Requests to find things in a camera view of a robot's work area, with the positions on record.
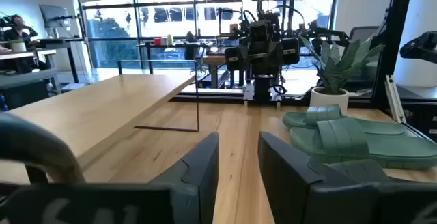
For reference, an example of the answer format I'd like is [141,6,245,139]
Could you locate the dark drawer cabinet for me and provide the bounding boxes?
[402,102,437,143]

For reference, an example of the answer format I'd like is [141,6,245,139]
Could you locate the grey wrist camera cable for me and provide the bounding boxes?
[0,113,86,184]

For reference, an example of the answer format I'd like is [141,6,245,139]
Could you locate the green plant in white pot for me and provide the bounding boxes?
[300,35,386,115]

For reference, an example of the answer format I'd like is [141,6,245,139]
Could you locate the grey office chair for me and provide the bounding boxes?
[348,25,380,81]

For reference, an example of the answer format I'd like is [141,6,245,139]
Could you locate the seated person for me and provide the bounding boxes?
[2,14,39,44]

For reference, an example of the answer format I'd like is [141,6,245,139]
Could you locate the wooden shelf with black frame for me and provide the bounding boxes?
[0,59,201,186]

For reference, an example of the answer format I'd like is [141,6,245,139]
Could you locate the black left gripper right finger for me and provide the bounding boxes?
[258,131,392,224]

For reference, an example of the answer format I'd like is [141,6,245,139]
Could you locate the dark computer monitor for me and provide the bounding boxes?
[39,4,72,30]

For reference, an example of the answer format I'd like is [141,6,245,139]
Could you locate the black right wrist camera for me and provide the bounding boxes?
[250,20,274,44]

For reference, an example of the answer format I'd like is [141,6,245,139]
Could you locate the silver aluminium extrusion bar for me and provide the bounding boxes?
[384,74,408,125]

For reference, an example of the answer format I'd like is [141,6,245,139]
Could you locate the black aluminium rig frame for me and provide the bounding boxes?
[169,0,416,109]

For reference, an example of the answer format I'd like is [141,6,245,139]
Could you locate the black standing desk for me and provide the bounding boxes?
[36,38,85,84]

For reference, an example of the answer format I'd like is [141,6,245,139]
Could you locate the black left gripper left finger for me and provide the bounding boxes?
[149,131,220,224]

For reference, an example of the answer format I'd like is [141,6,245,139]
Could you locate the green rubber slide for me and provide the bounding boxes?
[282,104,408,136]
[289,116,437,170]

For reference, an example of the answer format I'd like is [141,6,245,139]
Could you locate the small plant in white pot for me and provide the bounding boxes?
[9,38,27,53]

